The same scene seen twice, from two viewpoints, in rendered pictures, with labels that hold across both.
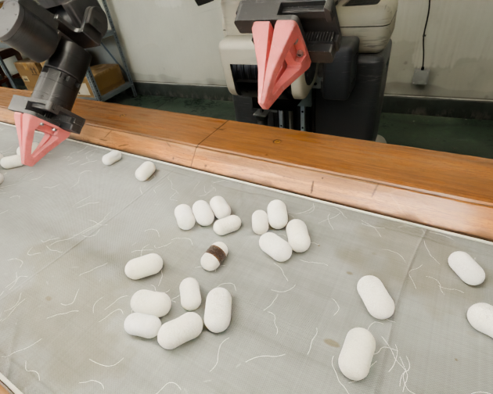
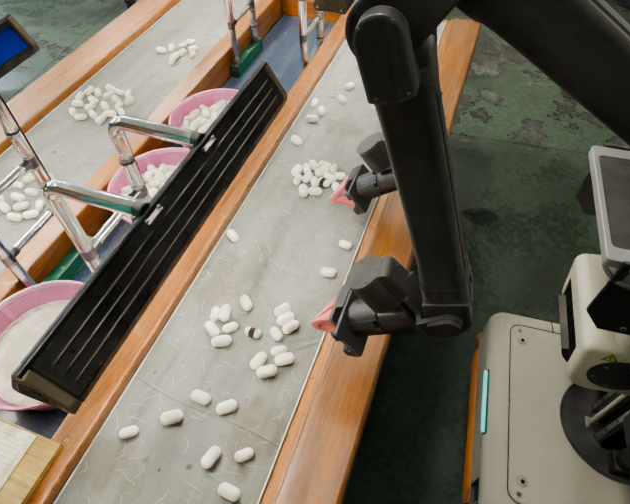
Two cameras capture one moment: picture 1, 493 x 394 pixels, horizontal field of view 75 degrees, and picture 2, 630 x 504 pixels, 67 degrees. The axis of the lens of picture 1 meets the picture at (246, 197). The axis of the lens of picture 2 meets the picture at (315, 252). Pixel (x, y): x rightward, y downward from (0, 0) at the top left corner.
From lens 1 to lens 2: 74 cm
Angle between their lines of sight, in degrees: 53
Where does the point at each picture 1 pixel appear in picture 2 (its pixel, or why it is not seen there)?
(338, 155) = (339, 391)
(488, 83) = not seen: outside the picture
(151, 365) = (201, 323)
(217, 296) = (223, 338)
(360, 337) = (202, 395)
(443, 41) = not seen: outside the picture
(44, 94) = (359, 183)
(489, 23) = not seen: outside the picture
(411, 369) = (197, 420)
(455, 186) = (302, 462)
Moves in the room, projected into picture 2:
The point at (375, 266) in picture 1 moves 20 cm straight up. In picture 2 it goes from (250, 413) to (233, 362)
